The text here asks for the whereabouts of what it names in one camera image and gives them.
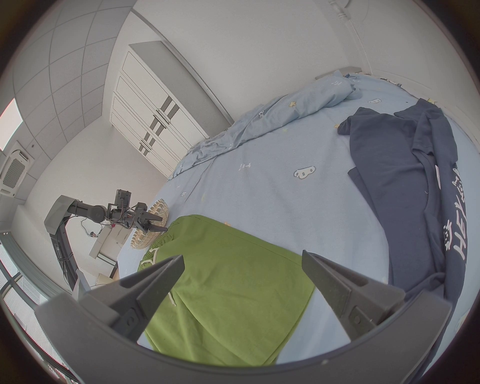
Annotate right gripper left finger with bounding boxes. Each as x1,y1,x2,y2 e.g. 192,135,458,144
80,255,185,339

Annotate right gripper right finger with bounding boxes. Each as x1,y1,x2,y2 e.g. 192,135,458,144
302,250,407,342

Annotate green shorts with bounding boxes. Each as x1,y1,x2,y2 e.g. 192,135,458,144
137,215,316,367

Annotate round woven basket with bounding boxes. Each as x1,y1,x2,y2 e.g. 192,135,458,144
130,199,169,249

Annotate bed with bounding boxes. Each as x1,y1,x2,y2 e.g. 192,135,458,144
112,0,480,376

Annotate white wardrobe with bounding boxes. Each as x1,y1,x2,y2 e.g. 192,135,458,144
109,41,209,179

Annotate window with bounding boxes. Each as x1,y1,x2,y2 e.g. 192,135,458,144
0,232,79,384

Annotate ceiling air conditioner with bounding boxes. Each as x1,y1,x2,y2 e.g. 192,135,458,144
0,140,36,197

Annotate dark blue T-shirt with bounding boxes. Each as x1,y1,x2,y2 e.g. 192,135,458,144
335,98,470,361

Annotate pale blue quilt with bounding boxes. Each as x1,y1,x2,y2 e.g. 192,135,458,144
167,71,362,180

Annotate ceiling light panel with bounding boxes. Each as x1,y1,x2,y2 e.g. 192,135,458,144
0,98,24,151

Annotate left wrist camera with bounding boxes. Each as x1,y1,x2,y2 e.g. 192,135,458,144
107,189,133,216

